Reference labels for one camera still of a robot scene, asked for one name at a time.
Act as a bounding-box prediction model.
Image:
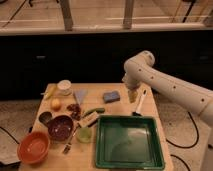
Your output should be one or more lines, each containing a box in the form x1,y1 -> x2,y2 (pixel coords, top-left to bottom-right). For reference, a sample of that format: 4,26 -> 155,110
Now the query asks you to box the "yellow lemon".
51,99 -> 62,111

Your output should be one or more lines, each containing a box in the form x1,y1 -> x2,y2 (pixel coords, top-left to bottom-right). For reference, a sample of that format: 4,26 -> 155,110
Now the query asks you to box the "metal fork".
62,124 -> 80,154

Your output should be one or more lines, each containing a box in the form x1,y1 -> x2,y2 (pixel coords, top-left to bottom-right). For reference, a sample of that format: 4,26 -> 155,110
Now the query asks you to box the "light green cup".
77,127 -> 92,143

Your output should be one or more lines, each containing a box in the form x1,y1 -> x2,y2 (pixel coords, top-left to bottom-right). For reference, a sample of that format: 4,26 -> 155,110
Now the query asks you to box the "blue grey triangular cloth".
74,89 -> 87,105

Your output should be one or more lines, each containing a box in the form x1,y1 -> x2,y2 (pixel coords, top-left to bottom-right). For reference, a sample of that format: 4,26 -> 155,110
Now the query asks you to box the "blue sponge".
103,91 -> 120,103

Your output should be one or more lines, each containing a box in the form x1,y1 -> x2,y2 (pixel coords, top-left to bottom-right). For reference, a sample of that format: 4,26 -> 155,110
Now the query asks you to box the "red grapes bunch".
67,104 -> 81,121

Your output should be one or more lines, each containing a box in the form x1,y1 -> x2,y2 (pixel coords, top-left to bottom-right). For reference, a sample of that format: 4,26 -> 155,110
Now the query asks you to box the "yellow banana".
43,84 -> 57,100

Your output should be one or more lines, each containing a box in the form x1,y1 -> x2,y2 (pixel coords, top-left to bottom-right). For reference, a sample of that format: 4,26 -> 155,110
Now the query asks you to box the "white rectangular block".
78,112 -> 99,127

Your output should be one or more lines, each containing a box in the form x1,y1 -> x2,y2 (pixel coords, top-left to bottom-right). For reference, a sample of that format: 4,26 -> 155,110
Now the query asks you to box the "small dark bowl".
39,111 -> 52,124

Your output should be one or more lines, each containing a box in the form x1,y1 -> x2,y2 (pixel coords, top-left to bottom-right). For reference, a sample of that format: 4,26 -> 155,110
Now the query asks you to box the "black cable left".
0,125 -> 21,145

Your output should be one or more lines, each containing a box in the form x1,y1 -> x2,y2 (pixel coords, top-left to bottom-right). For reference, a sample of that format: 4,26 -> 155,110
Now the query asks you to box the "black cable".
0,125 -> 21,145
165,111 -> 200,171

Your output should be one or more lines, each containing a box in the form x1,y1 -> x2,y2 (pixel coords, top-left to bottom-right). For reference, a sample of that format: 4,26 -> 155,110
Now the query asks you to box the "green plastic tray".
95,116 -> 165,171

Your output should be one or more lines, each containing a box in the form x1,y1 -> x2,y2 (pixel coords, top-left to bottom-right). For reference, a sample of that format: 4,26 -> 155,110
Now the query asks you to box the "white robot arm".
122,50 -> 213,171

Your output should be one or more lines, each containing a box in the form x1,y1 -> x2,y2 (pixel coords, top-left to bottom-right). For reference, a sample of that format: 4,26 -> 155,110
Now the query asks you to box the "orange bowl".
17,131 -> 50,164

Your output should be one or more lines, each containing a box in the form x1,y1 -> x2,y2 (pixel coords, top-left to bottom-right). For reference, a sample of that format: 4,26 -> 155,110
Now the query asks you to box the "black cable right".
165,111 -> 200,171

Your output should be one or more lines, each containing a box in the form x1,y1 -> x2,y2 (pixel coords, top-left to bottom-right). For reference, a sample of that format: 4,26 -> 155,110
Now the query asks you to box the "white cup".
57,80 -> 71,95

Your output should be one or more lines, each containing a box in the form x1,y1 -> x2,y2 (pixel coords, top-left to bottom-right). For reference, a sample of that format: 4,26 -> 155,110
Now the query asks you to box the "purple bowl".
48,115 -> 73,141

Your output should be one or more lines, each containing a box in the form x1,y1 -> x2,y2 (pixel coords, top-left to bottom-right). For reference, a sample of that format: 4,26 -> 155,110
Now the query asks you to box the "green cucumber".
83,108 -> 105,117

